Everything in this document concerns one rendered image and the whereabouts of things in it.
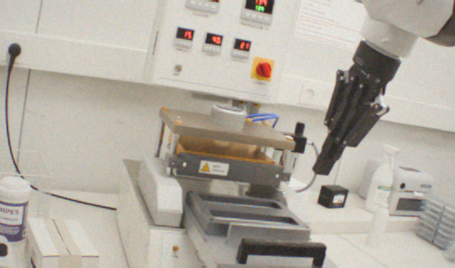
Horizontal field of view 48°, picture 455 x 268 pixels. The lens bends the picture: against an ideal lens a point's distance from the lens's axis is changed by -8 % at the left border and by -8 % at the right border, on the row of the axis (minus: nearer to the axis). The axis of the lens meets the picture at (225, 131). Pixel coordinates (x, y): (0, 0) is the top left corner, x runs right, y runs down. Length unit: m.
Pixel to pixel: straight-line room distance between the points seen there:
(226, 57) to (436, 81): 1.30
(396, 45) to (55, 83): 1.08
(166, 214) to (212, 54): 0.45
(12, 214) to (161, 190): 0.37
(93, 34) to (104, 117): 0.26
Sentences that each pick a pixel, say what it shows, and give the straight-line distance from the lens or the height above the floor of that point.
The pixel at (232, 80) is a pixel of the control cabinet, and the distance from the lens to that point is 1.35.
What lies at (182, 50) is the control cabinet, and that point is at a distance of 1.31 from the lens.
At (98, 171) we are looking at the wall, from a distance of 1.74.
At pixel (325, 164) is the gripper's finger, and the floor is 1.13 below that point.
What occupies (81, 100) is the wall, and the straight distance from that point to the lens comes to 1.67.
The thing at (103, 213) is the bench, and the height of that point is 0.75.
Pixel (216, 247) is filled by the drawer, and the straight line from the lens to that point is 0.91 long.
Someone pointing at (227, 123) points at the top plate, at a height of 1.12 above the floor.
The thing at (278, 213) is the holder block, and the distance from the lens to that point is 1.07.
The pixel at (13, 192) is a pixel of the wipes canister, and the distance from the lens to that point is 1.24.
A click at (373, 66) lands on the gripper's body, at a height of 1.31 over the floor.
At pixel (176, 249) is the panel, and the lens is 1.05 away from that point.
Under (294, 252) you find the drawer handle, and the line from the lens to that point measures 0.89.
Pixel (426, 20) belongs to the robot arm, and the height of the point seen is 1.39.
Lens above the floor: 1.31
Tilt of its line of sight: 10 degrees down
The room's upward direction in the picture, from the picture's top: 12 degrees clockwise
